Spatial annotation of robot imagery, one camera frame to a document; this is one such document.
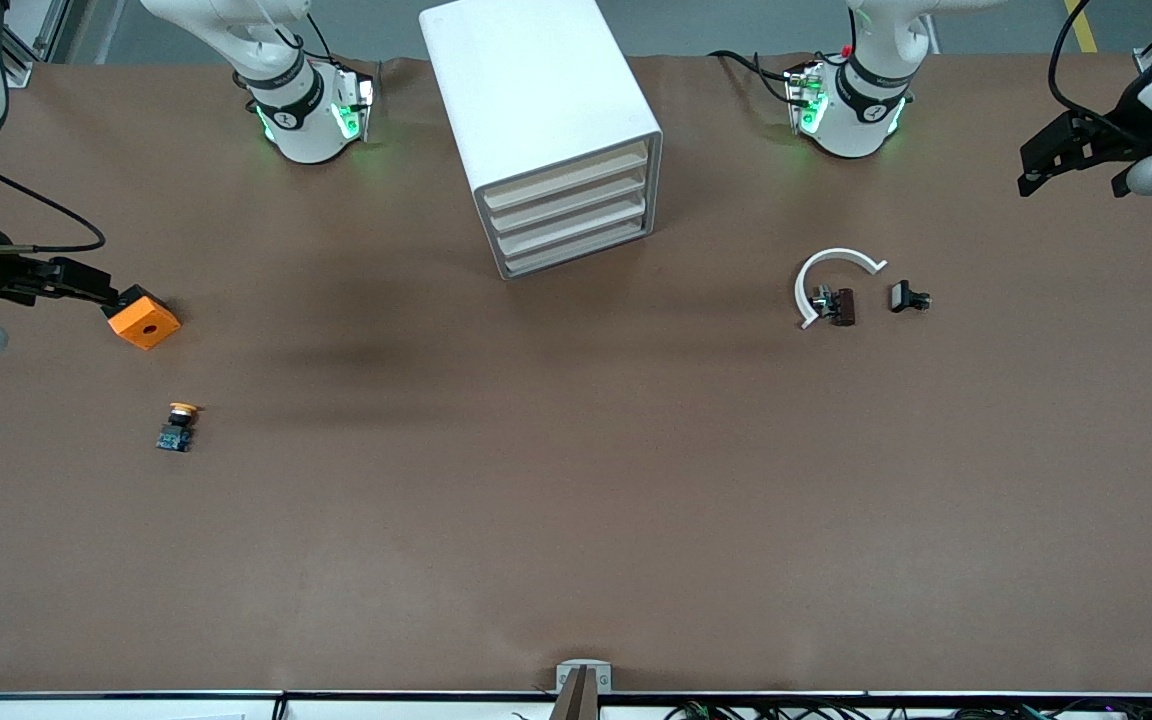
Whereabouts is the orange-capped push button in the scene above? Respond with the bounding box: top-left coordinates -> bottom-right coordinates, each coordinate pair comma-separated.
156,402 -> 201,453

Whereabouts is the white drawer holding button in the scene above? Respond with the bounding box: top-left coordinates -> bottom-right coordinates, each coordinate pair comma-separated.
481,140 -> 653,216

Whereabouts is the white drawer cabinet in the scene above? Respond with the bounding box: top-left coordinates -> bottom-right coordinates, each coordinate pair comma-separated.
419,0 -> 664,281

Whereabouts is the orange box with hole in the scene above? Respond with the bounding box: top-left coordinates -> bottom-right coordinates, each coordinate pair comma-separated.
100,284 -> 182,351

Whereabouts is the dark metal bolt assembly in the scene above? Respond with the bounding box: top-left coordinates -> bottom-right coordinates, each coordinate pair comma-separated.
810,285 -> 859,329

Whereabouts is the white curved plastic clamp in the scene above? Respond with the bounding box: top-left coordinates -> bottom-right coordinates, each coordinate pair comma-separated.
794,247 -> 889,331

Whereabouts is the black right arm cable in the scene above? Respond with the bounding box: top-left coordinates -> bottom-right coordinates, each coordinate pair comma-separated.
0,158 -> 106,254

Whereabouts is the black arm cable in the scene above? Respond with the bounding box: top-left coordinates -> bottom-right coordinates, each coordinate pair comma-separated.
0,158 -> 106,254
1048,0 -> 1152,131

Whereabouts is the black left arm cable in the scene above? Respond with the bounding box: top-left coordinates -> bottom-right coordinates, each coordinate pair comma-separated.
1048,0 -> 1152,131

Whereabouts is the black base cable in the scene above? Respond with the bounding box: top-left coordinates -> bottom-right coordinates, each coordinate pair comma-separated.
708,48 -> 807,106

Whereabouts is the grey metal bracket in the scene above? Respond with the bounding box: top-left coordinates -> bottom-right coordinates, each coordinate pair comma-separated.
556,659 -> 613,694

